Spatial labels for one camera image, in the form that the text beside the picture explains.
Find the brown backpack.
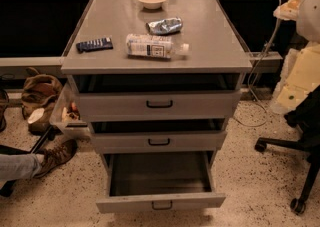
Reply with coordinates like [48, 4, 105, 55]
[21, 67, 63, 135]

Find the grey drawer cabinet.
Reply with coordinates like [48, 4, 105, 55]
[60, 0, 253, 159]

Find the blue jeans leg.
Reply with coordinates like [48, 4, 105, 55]
[0, 154, 44, 182]

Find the clear plastic storage bin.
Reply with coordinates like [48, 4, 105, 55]
[50, 83, 90, 139]

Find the black office chair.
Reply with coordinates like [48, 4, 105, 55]
[255, 86, 320, 215]

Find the clear plastic water bottle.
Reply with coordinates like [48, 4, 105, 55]
[126, 34, 190, 59]

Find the white cable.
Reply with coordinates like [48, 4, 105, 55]
[233, 0, 284, 129]

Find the grey drawer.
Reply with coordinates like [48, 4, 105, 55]
[73, 74, 240, 121]
[91, 119, 227, 153]
[96, 151, 225, 213]

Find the crumpled blue chip bag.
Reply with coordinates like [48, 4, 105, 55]
[146, 17, 183, 35]

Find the brown shoe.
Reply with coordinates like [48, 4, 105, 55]
[34, 139, 77, 178]

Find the grey top drawer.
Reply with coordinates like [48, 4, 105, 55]
[73, 74, 240, 121]

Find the grey bottom drawer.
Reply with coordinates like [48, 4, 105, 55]
[96, 151, 225, 213]

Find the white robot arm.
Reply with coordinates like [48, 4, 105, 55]
[269, 0, 320, 114]

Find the grey middle drawer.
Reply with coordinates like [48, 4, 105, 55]
[91, 119, 227, 153]

